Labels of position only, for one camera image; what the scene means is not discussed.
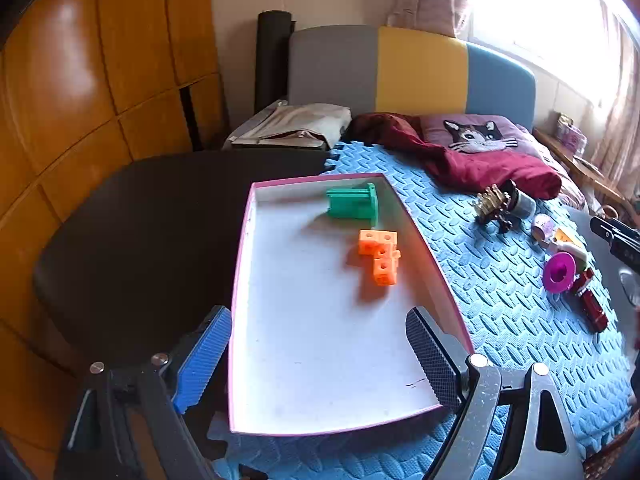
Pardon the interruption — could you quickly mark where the dark red blanket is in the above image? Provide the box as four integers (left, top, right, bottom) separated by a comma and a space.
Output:
347, 112, 563, 201

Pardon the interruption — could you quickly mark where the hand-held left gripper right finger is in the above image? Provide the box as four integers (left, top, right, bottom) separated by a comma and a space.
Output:
405, 306, 586, 480

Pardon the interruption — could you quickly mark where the green plastic part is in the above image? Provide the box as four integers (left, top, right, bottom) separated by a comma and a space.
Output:
326, 182, 379, 227

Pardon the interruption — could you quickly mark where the brass and black toy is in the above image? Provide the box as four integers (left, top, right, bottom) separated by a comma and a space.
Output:
474, 180, 521, 233

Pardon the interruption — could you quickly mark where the black rolled mat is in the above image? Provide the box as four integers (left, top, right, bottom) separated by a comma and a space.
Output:
254, 10, 296, 115

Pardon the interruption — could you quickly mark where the patterned side curtain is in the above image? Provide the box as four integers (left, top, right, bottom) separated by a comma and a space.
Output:
590, 10, 640, 201

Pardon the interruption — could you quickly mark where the bright window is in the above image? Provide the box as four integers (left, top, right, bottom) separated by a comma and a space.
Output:
470, 0, 621, 106

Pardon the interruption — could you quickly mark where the magenta spool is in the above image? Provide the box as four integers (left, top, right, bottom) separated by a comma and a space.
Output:
542, 252, 581, 295

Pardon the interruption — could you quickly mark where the pink container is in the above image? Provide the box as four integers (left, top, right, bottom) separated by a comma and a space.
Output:
555, 112, 588, 151

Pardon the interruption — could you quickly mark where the blue foam mat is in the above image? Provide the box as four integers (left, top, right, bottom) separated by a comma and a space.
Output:
207, 140, 636, 480

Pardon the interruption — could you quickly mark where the grey yellow blue headboard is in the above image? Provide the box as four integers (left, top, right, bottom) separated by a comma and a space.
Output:
287, 25, 537, 131

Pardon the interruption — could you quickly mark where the orange cube block piece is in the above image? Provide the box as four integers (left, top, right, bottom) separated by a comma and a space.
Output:
358, 229, 402, 287

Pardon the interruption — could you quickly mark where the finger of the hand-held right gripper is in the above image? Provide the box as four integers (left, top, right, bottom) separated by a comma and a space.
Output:
590, 215, 640, 276

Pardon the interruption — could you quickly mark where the purple egg toy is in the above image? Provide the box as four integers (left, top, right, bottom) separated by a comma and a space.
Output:
531, 213, 556, 243

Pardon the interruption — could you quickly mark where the pink cardboard box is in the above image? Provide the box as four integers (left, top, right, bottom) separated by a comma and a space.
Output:
227, 172, 476, 436

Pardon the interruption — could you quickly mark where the grey cylinder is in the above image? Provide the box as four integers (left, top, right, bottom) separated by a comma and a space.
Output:
511, 191, 537, 220

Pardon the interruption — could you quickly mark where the beige canvas bag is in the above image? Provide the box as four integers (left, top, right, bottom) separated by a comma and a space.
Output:
222, 101, 352, 152

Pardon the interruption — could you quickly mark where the purple cat pillow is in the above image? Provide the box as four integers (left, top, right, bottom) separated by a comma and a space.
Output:
420, 115, 536, 153

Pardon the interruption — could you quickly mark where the wooden bedside shelf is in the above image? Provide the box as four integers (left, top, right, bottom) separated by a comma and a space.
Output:
532, 127, 631, 206

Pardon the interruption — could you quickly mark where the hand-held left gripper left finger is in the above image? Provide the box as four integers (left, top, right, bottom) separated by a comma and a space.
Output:
55, 305, 233, 480

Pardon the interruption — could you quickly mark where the white green plug-in device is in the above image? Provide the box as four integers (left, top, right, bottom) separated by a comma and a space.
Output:
549, 240, 590, 267

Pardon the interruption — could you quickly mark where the red toy car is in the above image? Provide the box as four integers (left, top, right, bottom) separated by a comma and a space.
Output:
572, 267, 610, 334

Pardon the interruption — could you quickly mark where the wooden wardrobe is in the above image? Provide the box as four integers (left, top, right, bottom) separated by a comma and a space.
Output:
0, 0, 228, 480

